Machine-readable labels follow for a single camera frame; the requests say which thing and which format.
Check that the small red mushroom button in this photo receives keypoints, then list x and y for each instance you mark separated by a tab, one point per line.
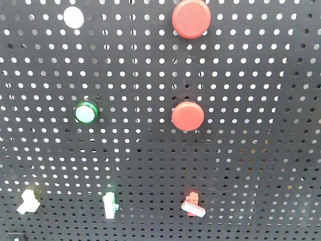
188	116

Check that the black perforated pegboard panel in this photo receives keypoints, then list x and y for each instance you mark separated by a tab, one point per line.
254	161

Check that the green illuminated push button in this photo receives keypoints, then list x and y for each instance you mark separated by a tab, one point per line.
86	112

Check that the large red mushroom button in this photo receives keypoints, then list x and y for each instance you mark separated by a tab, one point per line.
191	18

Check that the red white switch block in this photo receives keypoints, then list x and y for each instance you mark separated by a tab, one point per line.
191	206

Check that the white green switch block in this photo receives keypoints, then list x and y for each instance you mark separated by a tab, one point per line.
110	206

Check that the white yellow switch block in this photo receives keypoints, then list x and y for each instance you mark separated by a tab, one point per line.
30	202

